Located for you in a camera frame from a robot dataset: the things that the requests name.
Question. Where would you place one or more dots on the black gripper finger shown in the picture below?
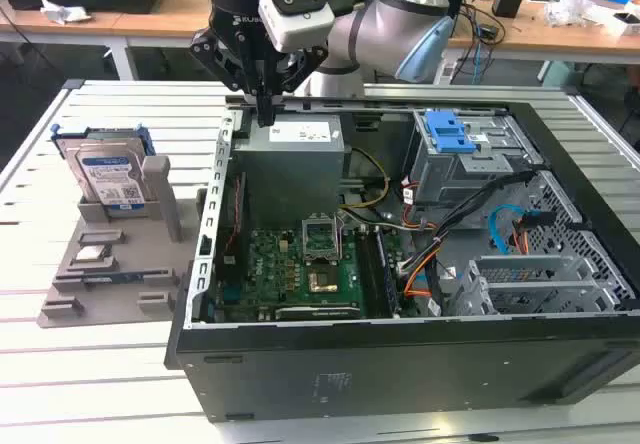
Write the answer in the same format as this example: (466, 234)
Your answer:
(220, 54)
(305, 64)

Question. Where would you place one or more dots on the silver CPU chip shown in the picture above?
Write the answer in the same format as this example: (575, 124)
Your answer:
(95, 253)

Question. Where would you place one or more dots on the green motherboard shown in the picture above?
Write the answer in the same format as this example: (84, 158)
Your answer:
(270, 269)

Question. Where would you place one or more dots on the black open PC case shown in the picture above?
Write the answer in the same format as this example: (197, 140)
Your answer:
(350, 374)

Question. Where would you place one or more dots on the metal disk bay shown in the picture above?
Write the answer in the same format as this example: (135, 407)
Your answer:
(525, 269)

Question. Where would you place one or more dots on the white crumpled paper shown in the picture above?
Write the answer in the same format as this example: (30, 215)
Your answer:
(62, 11)

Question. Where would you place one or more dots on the metal locking lever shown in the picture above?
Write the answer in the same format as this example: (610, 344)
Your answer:
(341, 236)

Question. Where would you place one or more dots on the black RAM slot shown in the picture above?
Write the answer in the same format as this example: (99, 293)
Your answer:
(367, 274)

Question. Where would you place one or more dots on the blue installed RAM stick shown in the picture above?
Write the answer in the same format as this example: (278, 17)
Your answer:
(389, 279)

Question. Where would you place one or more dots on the blue plastic drive latch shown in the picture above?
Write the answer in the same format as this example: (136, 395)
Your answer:
(447, 134)

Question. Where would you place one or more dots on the black graphics card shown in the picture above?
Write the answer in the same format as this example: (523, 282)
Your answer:
(320, 312)

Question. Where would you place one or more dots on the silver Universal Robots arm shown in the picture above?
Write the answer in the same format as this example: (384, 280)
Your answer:
(380, 29)

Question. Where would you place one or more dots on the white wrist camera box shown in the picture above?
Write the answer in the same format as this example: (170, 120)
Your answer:
(300, 29)

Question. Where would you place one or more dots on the grey parts rack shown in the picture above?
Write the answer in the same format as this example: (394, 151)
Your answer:
(135, 244)

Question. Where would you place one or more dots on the dark RAM stick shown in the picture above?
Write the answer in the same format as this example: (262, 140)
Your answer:
(115, 277)

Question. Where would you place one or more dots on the crumpled clear plastic wrap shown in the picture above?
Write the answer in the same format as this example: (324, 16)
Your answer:
(575, 9)

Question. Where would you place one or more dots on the wooden desk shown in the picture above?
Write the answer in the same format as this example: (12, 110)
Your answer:
(165, 26)

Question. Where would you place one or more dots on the grey power supply unit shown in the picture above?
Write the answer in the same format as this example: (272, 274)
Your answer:
(290, 174)

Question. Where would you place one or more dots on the hard disk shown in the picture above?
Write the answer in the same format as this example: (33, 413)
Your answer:
(107, 174)

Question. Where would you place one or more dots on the grey metal drive cage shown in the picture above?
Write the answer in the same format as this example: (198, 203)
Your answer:
(450, 174)

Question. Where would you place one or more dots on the CPU socket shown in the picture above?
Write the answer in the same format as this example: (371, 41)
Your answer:
(323, 283)

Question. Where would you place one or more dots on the white small box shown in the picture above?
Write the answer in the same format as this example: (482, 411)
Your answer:
(622, 24)

